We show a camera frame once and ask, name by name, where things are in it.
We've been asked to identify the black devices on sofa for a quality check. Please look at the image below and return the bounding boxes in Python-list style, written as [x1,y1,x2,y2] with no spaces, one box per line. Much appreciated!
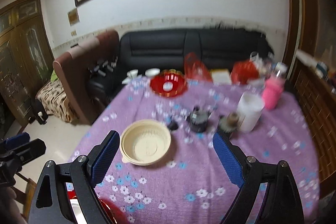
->
[89,57,118,78]

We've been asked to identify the red dish with gold pattern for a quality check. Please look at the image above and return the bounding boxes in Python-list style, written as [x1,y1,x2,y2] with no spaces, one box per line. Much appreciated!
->
[150,70,188,98]

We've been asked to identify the patterned brown blanket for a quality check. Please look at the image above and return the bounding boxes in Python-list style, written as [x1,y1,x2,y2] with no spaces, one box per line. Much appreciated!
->
[36,79,77,123]

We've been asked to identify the red plastic bag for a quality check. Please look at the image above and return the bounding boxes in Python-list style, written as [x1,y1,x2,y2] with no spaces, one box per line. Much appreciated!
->
[184,52,213,82]

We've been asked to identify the black leather sofa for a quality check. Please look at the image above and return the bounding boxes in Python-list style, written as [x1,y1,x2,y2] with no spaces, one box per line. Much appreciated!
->
[88,28,275,110]

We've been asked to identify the pink sleeved bottle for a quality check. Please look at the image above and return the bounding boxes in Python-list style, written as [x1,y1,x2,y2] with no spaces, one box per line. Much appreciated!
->
[262,62,287,110]

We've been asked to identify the black round tea tool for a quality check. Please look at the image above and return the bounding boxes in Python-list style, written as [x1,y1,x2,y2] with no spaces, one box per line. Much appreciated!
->
[188,106,211,133]
[218,112,240,138]

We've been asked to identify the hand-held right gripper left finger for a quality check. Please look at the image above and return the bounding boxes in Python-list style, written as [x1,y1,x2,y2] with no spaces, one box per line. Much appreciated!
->
[28,130,121,224]

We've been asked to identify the wooden chair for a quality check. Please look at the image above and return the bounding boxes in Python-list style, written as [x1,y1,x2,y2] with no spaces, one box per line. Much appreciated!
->
[12,173,38,218]

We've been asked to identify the white plastic jar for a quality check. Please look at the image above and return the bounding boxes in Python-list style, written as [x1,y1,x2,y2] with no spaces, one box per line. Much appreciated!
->
[237,93,265,133]

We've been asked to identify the person's left forearm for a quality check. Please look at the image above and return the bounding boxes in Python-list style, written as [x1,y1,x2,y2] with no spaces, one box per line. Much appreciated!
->
[0,186,28,224]

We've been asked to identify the brown armchair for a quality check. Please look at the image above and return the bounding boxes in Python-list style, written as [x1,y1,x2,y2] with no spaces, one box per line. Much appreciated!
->
[52,30,120,125]

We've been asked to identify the red plate with gold rim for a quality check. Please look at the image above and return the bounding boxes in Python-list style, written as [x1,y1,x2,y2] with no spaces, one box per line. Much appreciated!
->
[66,182,137,224]

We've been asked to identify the small wall plaque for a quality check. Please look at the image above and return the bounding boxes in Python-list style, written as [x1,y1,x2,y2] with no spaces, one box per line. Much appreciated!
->
[67,9,80,27]

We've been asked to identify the beige plastic bowl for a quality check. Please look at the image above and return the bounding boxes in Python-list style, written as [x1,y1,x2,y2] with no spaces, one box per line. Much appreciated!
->
[120,120,172,167]

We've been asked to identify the clear glass cup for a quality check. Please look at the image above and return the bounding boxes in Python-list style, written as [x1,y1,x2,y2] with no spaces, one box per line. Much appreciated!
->
[249,51,263,65]

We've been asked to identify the purple floral tablecloth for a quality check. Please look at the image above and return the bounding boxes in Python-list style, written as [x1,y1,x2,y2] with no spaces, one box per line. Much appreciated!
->
[68,76,321,224]

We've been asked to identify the white foam plate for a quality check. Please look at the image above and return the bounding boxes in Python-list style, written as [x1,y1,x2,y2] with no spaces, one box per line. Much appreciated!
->
[70,200,88,224]

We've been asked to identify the carved wooden wardrobe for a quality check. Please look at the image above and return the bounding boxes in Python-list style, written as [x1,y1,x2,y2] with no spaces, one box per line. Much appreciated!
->
[0,0,55,132]

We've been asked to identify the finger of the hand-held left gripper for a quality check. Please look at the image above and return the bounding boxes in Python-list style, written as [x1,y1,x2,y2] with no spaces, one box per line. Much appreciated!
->
[0,132,30,149]
[10,138,47,165]

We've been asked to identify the black bottle with white cap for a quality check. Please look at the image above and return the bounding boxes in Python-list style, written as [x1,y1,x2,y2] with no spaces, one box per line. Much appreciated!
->
[31,100,49,125]

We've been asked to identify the white cardboard box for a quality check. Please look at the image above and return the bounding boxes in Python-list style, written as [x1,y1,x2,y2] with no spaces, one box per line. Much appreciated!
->
[211,69,232,84]

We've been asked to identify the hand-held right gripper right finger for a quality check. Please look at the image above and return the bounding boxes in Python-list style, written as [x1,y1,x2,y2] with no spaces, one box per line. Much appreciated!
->
[213,132,305,224]

